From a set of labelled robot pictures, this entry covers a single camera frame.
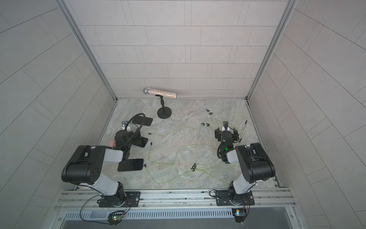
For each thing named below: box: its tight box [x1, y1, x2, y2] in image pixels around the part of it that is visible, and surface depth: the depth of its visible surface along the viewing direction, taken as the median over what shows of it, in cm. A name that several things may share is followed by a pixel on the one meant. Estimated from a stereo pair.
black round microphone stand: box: [154, 94, 173, 119], surface depth 108 cm
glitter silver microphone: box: [142, 87, 178, 99], surface depth 93 cm
